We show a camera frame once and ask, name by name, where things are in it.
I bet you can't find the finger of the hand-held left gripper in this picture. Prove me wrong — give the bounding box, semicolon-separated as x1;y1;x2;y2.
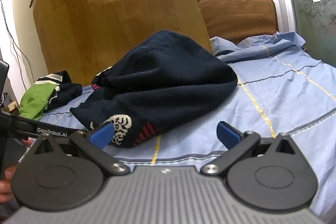
11;116;88;139

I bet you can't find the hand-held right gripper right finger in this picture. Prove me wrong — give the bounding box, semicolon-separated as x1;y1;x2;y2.
201;121;302;176

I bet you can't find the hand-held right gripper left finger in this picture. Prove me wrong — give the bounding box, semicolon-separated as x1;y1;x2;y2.
28;123;130;176

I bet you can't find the green striped navy garment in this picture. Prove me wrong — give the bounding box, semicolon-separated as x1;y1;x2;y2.
19;70;83;121

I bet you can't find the navy patterned sweater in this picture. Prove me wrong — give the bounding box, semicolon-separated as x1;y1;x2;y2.
70;30;239;149

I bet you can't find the person's left hand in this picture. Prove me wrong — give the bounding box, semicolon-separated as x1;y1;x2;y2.
0;138;33;204

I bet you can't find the blue checked bedsheet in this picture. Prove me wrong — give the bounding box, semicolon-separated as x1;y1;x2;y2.
39;31;336;224

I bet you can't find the brown cushion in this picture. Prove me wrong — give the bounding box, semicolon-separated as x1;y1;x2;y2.
197;0;279;38

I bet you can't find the wooden laminate board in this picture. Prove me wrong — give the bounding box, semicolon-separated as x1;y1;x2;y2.
31;0;214;88

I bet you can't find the frosted patterned glass panel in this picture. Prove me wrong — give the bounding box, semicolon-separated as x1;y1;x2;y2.
277;0;336;68

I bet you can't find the thin black wall cable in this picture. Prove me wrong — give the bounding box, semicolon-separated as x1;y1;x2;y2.
0;0;34;88

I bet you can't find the white window frame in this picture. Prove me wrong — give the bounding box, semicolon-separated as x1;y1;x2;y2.
268;0;298;33

